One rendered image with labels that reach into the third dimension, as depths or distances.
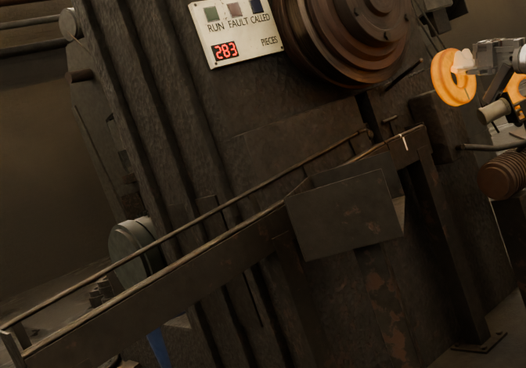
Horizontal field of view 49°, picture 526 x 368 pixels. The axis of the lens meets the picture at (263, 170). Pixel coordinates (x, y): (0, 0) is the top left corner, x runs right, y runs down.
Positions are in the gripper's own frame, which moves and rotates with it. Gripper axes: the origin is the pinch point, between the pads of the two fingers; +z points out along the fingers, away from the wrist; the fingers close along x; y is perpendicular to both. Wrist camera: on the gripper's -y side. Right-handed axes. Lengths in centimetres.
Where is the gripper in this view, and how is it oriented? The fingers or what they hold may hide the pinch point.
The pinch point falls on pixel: (452, 70)
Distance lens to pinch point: 168.6
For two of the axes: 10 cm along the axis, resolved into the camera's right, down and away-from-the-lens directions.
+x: -7.4, 3.1, -6.0
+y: -1.7, -9.5, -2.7
